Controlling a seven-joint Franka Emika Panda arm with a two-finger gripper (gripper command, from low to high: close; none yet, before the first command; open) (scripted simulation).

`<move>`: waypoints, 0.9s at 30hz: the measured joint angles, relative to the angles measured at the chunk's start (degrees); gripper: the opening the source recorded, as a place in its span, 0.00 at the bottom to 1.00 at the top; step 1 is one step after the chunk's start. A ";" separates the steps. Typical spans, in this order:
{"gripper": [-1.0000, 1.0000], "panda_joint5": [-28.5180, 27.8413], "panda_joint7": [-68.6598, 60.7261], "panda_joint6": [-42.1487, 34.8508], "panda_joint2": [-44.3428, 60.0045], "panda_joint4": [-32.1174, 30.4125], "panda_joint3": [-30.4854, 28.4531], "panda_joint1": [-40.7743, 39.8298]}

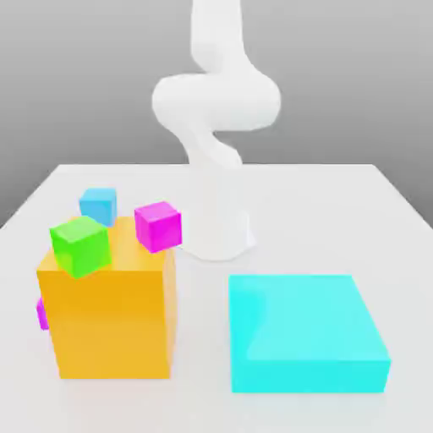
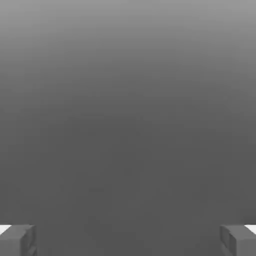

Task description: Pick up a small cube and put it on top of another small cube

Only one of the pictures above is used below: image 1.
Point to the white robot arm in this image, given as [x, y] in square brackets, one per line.
[216, 101]

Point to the small magenta cube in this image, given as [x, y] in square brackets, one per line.
[42, 316]
[158, 227]

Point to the small blue cube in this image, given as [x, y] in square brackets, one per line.
[98, 204]

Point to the small green cube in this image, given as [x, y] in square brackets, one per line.
[80, 247]

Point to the large cyan box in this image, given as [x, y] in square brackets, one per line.
[304, 331]

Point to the large orange box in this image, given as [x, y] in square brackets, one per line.
[108, 314]

